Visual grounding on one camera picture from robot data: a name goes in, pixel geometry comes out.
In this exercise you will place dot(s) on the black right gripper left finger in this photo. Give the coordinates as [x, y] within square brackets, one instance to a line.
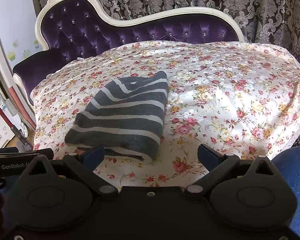
[83, 165]

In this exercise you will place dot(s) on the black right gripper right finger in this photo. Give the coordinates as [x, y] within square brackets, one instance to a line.
[219, 168]

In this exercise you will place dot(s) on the grey white striped cardigan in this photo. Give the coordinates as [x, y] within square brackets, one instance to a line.
[125, 117]

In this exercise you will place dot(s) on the floral quilted bedspread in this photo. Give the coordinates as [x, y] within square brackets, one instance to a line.
[240, 98]

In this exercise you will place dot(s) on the blue trousers leg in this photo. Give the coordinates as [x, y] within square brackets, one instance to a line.
[288, 164]

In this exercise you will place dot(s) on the white door with stickers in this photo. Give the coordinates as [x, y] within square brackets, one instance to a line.
[17, 42]

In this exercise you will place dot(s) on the purple tufted chaise sofa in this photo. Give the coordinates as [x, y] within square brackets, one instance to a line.
[69, 29]

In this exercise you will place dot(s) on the red handled vacuum cleaner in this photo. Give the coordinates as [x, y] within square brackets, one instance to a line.
[26, 144]

